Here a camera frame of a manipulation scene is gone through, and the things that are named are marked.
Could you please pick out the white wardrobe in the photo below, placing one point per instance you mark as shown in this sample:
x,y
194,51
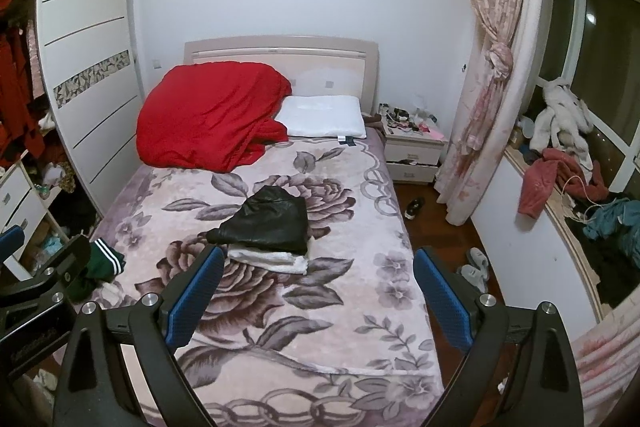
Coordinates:
x,y
85,32

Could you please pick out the leopard print cloth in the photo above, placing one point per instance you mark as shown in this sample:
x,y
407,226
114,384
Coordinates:
x,y
65,179

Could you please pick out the red hanging clothes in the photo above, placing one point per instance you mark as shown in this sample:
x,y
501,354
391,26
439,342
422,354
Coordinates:
x,y
15,97

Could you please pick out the window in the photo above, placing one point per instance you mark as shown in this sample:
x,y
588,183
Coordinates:
x,y
610,57

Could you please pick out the white drawer unit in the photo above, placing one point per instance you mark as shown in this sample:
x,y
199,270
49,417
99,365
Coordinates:
x,y
20,202

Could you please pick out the floral plush blanket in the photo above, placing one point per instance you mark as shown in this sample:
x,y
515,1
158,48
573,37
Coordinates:
x,y
310,307

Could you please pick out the pink floral curtain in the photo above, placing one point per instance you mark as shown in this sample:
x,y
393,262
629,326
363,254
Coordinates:
x,y
495,7
610,367

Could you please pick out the black shoe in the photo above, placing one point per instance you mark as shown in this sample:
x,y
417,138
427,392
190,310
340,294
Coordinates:
x,y
414,208

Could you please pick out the white fluffy plush toy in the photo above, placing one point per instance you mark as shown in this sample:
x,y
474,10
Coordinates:
x,y
560,117

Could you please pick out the white folded garment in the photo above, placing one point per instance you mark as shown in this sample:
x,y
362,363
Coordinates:
x,y
270,259

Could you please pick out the pink red garment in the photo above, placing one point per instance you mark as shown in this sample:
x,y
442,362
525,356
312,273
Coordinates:
x,y
540,177

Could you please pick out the dark cloth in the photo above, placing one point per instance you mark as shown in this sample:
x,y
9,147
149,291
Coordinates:
x,y
610,267

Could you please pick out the white slipper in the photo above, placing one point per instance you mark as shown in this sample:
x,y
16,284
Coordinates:
x,y
477,259
470,277

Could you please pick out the group of small toiletries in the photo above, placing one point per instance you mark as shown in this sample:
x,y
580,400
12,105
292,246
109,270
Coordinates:
x,y
405,117

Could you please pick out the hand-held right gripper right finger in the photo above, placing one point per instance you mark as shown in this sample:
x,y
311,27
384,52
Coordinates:
x,y
445,302

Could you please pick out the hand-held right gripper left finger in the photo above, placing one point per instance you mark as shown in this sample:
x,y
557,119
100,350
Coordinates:
x,y
195,302

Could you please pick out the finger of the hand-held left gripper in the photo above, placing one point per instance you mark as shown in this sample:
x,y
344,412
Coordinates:
x,y
11,241
70,257

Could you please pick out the white pillow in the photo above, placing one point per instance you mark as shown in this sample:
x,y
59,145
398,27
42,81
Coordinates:
x,y
325,114

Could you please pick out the beige bed headboard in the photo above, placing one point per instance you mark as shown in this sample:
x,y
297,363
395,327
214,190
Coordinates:
x,y
300,67

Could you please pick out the red blanket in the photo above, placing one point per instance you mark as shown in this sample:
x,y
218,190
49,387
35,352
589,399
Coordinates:
x,y
210,117

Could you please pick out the white nightstand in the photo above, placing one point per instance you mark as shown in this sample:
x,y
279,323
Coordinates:
x,y
412,152

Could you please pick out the black leather jacket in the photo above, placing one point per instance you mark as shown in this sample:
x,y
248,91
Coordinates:
x,y
270,222

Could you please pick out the teal garment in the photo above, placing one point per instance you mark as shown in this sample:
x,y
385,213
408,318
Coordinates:
x,y
610,217

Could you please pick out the green garment with striped cuff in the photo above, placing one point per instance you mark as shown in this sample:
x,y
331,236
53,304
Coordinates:
x,y
100,264

